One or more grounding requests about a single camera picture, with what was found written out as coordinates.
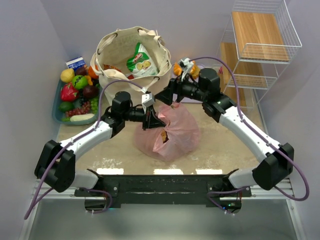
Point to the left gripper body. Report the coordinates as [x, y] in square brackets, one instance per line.
[147, 118]

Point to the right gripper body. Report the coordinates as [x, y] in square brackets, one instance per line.
[172, 89]

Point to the pink plastic grocery bag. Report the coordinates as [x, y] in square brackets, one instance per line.
[180, 136]

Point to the green white chips bag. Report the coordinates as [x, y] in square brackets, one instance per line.
[141, 64]

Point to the large red cookie bag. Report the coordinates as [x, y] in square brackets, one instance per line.
[110, 70]

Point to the cream canvas tote bag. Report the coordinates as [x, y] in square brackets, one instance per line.
[116, 48]

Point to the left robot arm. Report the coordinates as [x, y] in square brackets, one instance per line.
[57, 163]

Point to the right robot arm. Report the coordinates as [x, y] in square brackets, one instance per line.
[272, 156]

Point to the lavender food tray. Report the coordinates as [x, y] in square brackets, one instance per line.
[186, 99]

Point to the orange bundt cake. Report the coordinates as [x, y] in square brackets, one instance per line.
[195, 70]

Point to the green grape bunch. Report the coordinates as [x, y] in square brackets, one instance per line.
[94, 104]

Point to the red grape bunch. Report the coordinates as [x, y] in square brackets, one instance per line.
[82, 110]

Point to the pale white cucumber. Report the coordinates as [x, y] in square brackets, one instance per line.
[82, 117]

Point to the orange fruit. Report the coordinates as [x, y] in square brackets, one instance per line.
[92, 73]

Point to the green fruit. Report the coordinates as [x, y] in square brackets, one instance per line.
[79, 82]

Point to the dark plum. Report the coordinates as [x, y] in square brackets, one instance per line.
[81, 71]

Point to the pink dragon fruit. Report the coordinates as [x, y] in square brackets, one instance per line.
[69, 93]

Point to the green lime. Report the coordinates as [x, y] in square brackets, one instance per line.
[66, 106]

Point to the yellow lemon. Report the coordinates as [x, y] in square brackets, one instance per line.
[67, 75]

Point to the blue white carton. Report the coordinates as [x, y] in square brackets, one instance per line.
[76, 63]

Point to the teal fruit bin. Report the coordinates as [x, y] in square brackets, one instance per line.
[60, 117]

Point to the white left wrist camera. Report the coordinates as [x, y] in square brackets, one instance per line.
[147, 99]

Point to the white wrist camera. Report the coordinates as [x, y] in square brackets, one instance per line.
[186, 65]
[147, 99]

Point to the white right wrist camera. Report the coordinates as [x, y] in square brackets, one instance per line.
[186, 65]

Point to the white wire shelf rack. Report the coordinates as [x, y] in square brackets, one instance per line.
[258, 44]

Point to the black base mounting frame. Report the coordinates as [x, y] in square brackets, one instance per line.
[113, 191]

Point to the aluminium table frame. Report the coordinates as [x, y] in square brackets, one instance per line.
[264, 216]

